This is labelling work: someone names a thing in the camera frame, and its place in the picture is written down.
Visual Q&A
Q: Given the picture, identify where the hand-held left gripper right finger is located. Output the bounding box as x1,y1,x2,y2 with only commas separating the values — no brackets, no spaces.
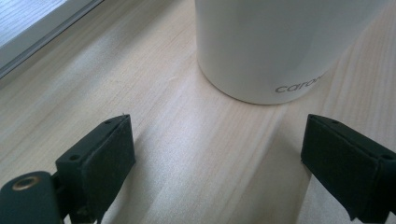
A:
300,113,396,224

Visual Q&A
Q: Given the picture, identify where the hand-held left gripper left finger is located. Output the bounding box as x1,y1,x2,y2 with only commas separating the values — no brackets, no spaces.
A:
54,114,137,224

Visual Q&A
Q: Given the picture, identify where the white cup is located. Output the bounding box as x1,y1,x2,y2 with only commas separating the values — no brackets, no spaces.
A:
194,0,390,105

